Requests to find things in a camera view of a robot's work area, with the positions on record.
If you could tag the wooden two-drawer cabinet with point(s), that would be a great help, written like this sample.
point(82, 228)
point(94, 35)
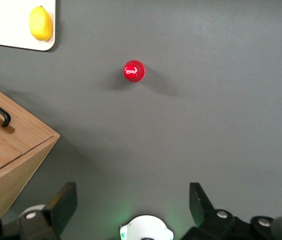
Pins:
point(18, 180)

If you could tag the red cola bottle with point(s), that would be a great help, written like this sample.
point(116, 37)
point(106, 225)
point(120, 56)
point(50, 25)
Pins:
point(133, 71)

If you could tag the yellow lemon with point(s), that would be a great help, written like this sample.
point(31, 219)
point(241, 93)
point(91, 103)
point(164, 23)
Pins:
point(41, 23)

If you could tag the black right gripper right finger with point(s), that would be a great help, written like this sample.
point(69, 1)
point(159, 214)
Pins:
point(203, 207)

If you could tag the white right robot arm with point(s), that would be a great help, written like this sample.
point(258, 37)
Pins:
point(145, 225)

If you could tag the wooden closed drawer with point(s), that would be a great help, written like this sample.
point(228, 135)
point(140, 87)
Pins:
point(23, 127)

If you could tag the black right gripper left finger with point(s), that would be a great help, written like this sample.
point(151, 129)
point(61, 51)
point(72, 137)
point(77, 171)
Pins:
point(63, 205)

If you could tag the beige plastic tray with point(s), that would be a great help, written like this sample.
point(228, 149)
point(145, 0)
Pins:
point(6, 25)

